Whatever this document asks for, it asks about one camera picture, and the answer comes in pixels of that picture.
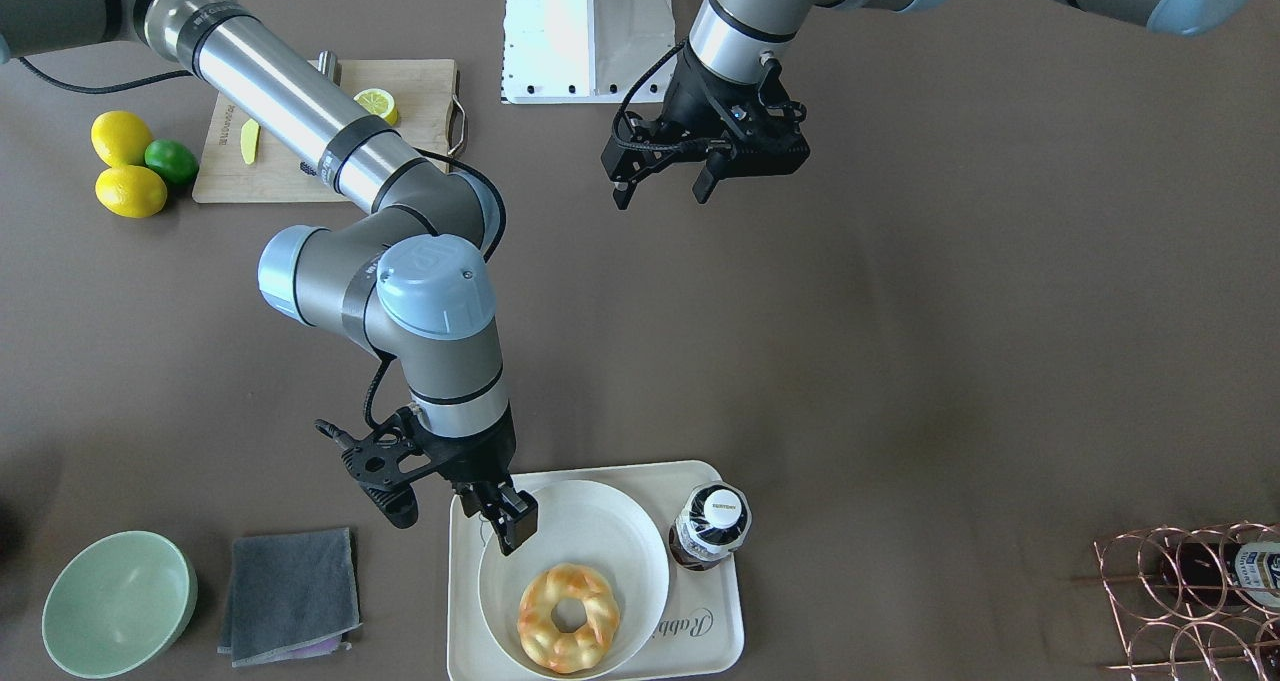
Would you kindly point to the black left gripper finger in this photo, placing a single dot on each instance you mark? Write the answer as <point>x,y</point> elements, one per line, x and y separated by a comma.
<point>624,190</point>
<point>715,169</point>

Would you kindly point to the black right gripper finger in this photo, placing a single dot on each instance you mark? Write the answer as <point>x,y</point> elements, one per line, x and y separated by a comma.
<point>512,513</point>

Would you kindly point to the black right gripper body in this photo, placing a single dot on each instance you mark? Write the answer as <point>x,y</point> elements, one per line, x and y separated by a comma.
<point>478,458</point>

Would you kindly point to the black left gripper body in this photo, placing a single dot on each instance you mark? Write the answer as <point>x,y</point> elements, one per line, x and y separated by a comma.
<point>688,101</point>

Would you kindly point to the white round plate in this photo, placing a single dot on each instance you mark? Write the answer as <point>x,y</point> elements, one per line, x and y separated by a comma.
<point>582,522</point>

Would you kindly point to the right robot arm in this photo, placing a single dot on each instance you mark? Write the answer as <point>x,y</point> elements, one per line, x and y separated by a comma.
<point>407,282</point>

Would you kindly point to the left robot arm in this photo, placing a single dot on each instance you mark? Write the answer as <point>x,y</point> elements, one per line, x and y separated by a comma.
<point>730,36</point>

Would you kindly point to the twisted glazed donut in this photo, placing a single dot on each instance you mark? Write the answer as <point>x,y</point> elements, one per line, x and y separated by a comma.
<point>565,652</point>

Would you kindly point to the dark tea bottle on tray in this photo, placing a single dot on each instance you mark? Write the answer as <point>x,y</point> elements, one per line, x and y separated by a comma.
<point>711,525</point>

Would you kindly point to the cream rabbit tray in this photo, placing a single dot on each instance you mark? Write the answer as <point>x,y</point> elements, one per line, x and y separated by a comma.
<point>700,630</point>

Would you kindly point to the wooden cutting board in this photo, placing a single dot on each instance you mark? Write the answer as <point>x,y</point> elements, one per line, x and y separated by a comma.
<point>423,91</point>

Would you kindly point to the grey folded cloth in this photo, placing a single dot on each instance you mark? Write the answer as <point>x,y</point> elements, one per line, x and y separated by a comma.
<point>290,596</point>

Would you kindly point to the half lemon slice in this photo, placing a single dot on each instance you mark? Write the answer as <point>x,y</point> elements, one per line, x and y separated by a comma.
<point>379,102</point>

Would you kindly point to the steel cylindrical muddler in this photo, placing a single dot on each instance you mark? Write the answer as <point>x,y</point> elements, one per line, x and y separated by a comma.
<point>328,65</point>

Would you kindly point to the yellow plastic knife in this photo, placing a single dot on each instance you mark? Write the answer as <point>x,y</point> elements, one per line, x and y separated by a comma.
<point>249,138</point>

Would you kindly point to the green bowl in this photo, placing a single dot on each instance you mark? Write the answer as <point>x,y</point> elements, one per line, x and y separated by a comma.
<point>118,604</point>

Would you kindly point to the green lime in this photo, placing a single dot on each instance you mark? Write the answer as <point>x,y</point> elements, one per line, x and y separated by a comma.
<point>172,161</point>

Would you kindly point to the lower yellow lemon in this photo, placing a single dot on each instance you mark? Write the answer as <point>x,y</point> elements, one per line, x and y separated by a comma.
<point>131,191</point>

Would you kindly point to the yellow lemon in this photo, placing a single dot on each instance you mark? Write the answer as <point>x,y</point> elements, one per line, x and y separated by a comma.
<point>131,191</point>
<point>120,138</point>

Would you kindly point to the upper yellow lemon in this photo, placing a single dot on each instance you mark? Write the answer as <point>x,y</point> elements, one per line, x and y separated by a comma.
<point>120,138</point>

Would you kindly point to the dark bottle in rack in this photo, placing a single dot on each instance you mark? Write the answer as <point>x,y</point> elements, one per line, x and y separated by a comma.
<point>1227,575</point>

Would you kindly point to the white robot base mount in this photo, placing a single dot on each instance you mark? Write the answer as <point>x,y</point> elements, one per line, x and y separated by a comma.
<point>581,51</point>

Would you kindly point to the copper wire bottle rack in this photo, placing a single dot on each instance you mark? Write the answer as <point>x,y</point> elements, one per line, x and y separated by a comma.
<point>1165,638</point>

